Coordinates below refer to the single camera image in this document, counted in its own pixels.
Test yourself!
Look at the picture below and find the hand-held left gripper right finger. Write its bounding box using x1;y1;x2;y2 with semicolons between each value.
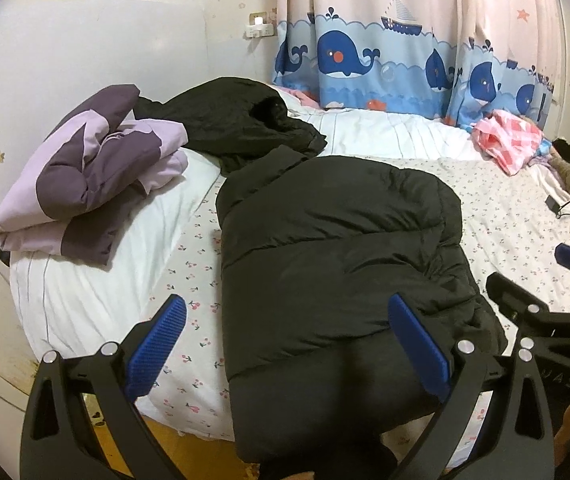
387;294;560;480

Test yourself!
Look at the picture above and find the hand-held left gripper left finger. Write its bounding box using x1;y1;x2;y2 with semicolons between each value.
19;294;188;480

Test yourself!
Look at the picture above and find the black puffer jacket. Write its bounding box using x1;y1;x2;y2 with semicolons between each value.
134;76;510;467

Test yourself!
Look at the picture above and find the bed with floral sheet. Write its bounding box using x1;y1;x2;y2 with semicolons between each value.
9;87;570;443

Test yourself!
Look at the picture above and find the white quilt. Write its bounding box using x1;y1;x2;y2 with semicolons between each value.
9;87;488;351

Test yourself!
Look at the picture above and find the pink checked cloth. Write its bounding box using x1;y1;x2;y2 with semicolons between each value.
471;108;546;177

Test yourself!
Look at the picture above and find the purple folded quilted jacket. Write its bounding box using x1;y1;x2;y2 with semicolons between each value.
0;84;189;267

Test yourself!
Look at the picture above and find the whale print curtain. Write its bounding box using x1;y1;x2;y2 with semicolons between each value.
269;0;566;130

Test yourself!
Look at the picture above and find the white wall socket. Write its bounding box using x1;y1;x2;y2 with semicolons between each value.
244;10;279;39

